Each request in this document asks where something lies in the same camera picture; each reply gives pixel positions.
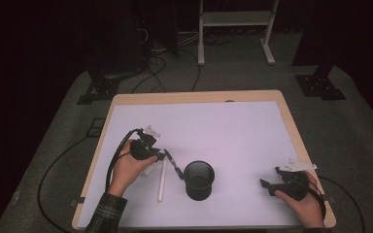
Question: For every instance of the black mesh pen holder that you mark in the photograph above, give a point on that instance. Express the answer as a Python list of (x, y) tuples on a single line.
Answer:
[(198, 191)]

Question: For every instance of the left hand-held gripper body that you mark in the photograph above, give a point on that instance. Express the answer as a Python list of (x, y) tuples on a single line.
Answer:
[(142, 149)]

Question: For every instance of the black pen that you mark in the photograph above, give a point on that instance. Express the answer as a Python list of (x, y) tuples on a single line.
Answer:
[(176, 166)]

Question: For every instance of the person's right hand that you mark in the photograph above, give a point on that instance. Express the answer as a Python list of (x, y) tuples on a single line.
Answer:
[(309, 210)]

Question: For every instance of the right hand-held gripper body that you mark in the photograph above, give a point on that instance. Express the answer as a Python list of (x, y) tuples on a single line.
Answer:
[(293, 187)]

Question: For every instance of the white metal table frame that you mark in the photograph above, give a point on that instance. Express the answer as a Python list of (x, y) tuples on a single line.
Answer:
[(236, 18)]

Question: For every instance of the black stand base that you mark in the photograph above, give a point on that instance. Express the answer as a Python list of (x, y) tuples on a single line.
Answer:
[(100, 89), (319, 86)]

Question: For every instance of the white paper table sheet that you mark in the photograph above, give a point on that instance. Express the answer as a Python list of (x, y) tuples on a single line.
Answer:
[(239, 129)]

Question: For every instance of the person's left hand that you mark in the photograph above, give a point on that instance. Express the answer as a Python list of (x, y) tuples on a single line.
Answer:
[(126, 171)]

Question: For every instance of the thin white pen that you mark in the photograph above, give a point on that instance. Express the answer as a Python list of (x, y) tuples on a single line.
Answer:
[(162, 181)]

